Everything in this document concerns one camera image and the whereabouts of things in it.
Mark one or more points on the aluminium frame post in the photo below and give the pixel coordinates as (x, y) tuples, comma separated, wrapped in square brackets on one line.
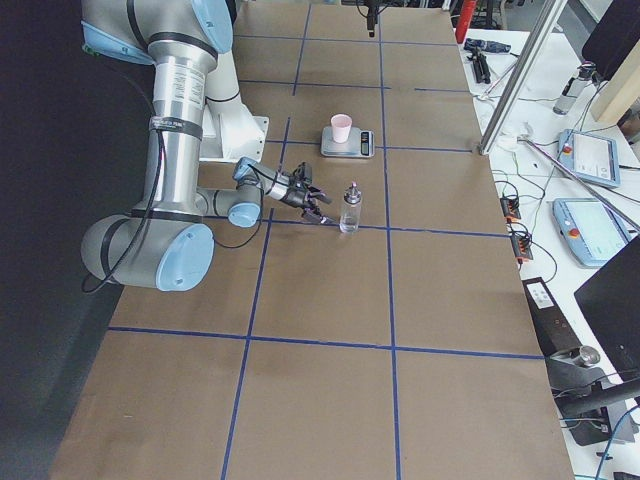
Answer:
[(531, 51)]

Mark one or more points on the blue teach pendant far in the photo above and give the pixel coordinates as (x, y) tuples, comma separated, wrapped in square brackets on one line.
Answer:
[(592, 158)]

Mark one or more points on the black box white label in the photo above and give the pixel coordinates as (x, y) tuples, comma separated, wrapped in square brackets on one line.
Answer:
[(553, 331)]

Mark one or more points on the blue teach pendant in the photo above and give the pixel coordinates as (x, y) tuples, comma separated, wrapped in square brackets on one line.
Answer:
[(592, 158), (592, 232)]

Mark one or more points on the black folded tripod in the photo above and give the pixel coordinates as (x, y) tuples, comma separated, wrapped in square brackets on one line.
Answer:
[(480, 66)]

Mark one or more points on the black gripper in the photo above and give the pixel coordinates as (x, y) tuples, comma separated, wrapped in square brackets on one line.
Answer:
[(293, 197)]

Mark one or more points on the red cylinder tube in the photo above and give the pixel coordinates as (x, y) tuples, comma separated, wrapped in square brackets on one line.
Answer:
[(464, 20)]

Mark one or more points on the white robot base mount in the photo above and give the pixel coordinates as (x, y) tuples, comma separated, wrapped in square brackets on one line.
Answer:
[(230, 130)]

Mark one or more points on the silver digital kitchen scale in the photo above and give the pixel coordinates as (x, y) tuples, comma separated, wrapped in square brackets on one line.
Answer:
[(360, 144)]

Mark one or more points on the blue plaid folded umbrella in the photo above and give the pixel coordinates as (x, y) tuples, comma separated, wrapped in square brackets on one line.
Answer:
[(488, 46)]

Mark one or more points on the grey water bottle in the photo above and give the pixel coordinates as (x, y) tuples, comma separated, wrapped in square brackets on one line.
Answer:
[(581, 78)]

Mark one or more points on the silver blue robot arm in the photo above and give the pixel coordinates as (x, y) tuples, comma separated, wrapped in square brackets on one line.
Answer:
[(162, 243), (254, 181)]

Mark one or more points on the blue teach pendant near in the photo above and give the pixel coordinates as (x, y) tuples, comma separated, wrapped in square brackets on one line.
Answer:
[(592, 232)]

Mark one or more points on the black monitor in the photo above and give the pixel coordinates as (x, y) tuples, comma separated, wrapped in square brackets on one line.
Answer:
[(609, 302)]

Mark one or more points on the orange black connector block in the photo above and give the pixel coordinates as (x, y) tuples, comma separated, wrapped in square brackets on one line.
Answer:
[(510, 208)]

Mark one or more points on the clear glass sauce bottle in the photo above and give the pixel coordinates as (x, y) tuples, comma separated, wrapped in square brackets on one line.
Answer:
[(351, 209)]

